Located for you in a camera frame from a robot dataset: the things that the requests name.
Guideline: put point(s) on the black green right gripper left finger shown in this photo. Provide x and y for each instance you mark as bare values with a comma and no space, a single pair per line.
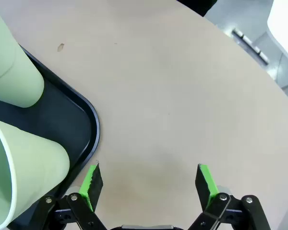
86,184

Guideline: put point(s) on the light green plastic cup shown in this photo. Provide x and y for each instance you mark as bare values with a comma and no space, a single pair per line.
14,72
33,163

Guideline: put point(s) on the person in black cardigan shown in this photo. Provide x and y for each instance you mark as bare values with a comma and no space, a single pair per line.
194,4

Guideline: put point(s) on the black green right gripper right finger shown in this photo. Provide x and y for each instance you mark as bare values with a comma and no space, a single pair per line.
206,184

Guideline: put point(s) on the large white table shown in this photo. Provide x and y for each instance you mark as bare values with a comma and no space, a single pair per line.
285,24

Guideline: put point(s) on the grey metal table base rail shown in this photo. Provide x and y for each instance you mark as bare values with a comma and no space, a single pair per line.
250,46

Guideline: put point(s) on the black plastic serving tray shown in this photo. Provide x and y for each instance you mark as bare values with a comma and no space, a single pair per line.
62,115

